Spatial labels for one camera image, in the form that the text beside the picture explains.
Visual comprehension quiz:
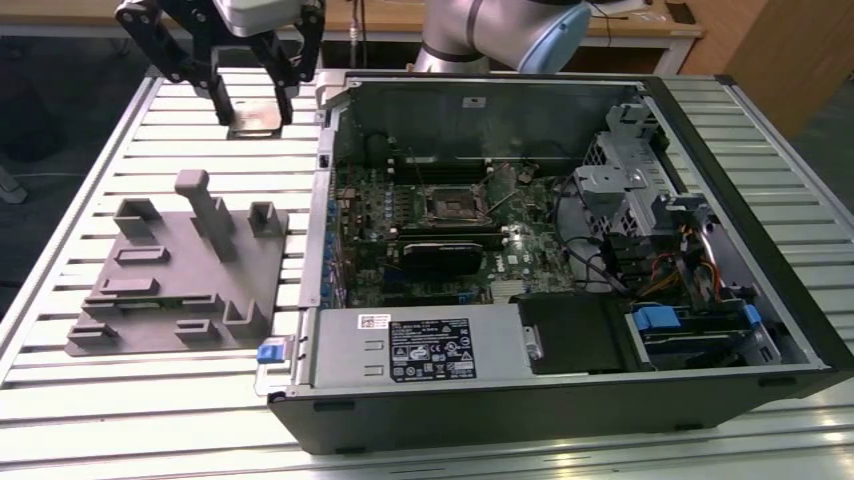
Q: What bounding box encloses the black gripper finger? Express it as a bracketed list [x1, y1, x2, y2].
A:
[112, 0, 236, 127]
[248, 0, 330, 127]

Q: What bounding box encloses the silver square CPU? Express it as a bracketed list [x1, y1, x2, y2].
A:
[223, 97, 286, 139]

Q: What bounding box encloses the thin metal locking lever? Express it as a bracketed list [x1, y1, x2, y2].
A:
[410, 162, 432, 201]

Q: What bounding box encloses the CPU socket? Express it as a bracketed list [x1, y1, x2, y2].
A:
[414, 184, 495, 224]

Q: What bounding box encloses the grey chair base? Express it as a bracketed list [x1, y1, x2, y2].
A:
[0, 164, 29, 204]

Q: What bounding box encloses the black graphics card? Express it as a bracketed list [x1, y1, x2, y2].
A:
[398, 239, 486, 282]

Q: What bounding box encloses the grey plastic parts rack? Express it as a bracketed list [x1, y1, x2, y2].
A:
[63, 168, 292, 357]

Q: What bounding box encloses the green motherboard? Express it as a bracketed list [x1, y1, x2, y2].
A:
[330, 158, 582, 309]

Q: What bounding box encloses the silver perforated drive cage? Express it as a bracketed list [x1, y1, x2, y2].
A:
[571, 102, 673, 236]

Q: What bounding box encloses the small silver heatsink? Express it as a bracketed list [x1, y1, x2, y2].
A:
[490, 279, 530, 304]

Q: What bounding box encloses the silver power supply unit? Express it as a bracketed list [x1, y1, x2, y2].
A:
[290, 304, 535, 391]

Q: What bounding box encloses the blue case latch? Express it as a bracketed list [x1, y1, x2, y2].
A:
[256, 337, 287, 364]

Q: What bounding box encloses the black plastic drive cover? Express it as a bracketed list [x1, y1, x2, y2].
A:
[510, 292, 642, 376]

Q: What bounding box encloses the wooden cabinet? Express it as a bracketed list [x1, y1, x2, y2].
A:
[679, 0, 854, 146]

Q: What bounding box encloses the hard disk in blue carrier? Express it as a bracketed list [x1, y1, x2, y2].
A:
[630, 304, 749, 351]

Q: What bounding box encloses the black open PC case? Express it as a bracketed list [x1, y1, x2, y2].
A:
[266, 69, 854, 456]

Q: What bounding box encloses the thin hanging cable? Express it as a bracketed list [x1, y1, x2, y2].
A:
[346, 0, 372, 55]

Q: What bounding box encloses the wooden desk white frame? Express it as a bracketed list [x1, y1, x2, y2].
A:
[0, 0, 709, 76]

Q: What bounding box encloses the orange red wire bundle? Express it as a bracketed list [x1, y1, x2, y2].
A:
[637, 222, 729, 304]

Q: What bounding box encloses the silver disk bay frame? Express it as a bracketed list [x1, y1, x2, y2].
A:
[623, 294, 786, 374]

